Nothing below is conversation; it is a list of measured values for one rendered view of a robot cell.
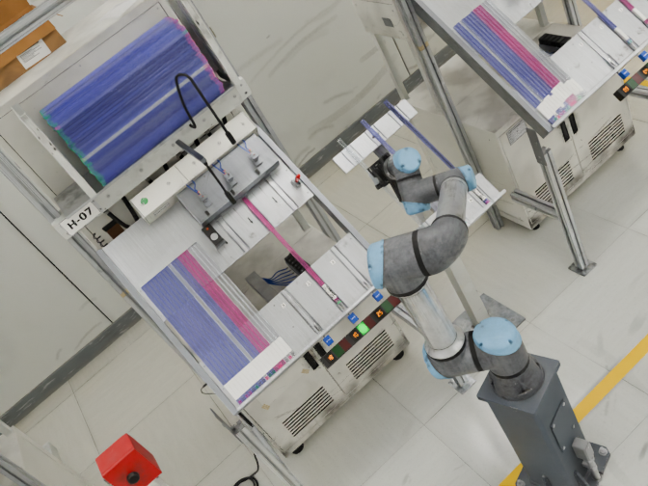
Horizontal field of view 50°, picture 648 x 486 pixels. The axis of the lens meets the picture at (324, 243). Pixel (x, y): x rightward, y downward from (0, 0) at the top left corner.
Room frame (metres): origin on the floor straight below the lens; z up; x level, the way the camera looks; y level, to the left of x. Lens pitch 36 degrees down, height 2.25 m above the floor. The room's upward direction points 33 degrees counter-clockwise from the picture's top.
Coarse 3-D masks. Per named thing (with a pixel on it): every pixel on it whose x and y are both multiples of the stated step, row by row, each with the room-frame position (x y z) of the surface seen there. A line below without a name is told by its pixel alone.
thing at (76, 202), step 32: (64, 0) 2.20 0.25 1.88; (192, 32) 2.34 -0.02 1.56; (224, 64) 2.19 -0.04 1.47; (32, 128) 2.06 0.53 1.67; (64, 160) 2.06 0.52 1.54; (64, 192) 2.22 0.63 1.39; (96, 192) 2.07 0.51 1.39; (64, 224) 2.07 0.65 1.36; (288, 256) 2.22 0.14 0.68; (256, 288) 2.17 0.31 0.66
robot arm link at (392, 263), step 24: (384, 240) 1.33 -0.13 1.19; (408, 240) 1.28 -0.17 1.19; (384, 264) 1.28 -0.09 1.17; (408, 264) 1.24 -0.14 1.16; (408, 288) 1.25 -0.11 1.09; (432, 312) 1.27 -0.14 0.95; (432, 336) 1.28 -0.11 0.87; (456, 336) 1.29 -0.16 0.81; (432, 360) 1.31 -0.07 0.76; (456, 360) 1.26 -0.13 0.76
